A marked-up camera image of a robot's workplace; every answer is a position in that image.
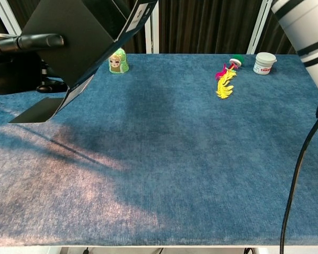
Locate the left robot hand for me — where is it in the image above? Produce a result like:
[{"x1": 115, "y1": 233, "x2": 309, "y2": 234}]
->
[{"x1": 0, "y1": 33, "x2": 67, "y2": 95}]

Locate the black foldable cardboard box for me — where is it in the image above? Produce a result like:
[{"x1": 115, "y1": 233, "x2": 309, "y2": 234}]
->
[{"x1": 9, "y1": 0, "x2": 160, "y2": 124}]

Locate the blue cloth-covered table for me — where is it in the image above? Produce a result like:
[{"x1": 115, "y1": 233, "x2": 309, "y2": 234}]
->
[{"x1": 0, "y1": 52, "x2": 318, "y2": 248}]

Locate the green nesting doll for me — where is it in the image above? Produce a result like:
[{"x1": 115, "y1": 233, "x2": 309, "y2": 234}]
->
[{"x1": 108, "y1": 47, "x2": 130, "y2": 75}]

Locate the black pleated curtain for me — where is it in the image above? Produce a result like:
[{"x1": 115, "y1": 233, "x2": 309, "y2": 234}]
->
[{"x1": 0, "y1": 0, "x2": 318, "y2": 56}]

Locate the yellow feather shuttlecock toy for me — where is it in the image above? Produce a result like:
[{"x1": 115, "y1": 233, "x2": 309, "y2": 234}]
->
[{"x1": 215, "y1": 54, "x2": 245, "y2": 100}]

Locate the white frame post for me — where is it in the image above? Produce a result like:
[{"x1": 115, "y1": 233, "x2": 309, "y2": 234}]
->
[
  {"x1": 248, "y1": 0, "x2": 273, "y2": 55},
  {"x1": 0, "y1": 0, "x2": 24, "y2": 35},
  {"x1": 145, "y1": 2, "x2": 160, "y2": 54}
]

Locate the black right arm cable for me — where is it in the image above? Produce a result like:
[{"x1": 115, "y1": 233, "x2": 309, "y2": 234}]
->
[{"x1": 279, "y1": 87, "x2": 318, "y2": 254}]

